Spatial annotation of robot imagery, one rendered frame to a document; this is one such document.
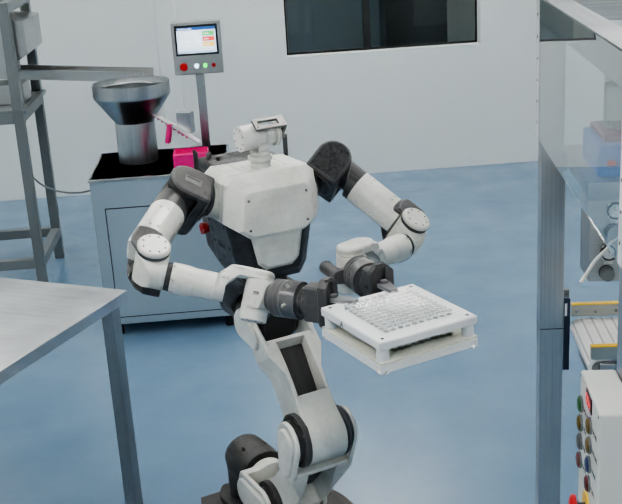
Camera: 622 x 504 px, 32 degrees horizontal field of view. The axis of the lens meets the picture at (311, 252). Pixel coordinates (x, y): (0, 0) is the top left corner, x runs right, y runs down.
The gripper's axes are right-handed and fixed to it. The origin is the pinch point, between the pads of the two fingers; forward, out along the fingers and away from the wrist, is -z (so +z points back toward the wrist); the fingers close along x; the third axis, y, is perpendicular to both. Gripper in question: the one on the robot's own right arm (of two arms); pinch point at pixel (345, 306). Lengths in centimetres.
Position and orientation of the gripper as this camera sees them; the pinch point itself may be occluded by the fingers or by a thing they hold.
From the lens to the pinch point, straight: 239.6
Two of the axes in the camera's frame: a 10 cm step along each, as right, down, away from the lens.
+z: -8.7, -0.9, 4.8
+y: -4.8, 2.9, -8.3
